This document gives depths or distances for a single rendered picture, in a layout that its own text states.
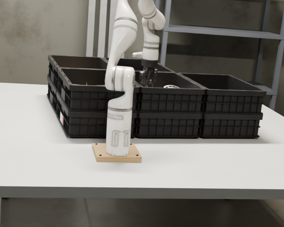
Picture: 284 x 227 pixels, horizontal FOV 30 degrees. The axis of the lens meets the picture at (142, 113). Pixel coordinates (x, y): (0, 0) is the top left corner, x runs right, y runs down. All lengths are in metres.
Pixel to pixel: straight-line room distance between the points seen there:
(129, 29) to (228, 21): 2.78
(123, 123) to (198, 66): 2.79
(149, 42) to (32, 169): 0.86
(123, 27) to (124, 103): 0.29
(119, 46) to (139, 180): 0.51
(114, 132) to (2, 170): 0.42
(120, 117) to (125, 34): 0.31
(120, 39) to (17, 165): 0.59
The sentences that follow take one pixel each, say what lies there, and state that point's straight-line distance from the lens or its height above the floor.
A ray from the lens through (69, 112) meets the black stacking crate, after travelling 2.19.
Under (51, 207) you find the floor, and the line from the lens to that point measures 3.26.
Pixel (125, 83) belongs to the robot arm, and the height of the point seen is 1.00.
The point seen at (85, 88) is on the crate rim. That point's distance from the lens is 2.17.
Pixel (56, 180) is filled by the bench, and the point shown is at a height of 0.70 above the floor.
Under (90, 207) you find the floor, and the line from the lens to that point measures 3.29.
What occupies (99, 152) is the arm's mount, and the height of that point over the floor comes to 0.72.
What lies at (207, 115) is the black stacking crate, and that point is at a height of 0.81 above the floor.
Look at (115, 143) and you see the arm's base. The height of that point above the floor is 0.77.
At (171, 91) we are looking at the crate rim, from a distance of 2.26.
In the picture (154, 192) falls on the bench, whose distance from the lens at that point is 1.79.
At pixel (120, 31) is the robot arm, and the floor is 1.17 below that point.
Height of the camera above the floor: 1.36
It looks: 14 degrees down
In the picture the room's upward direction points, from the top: 5 degrees clockwise
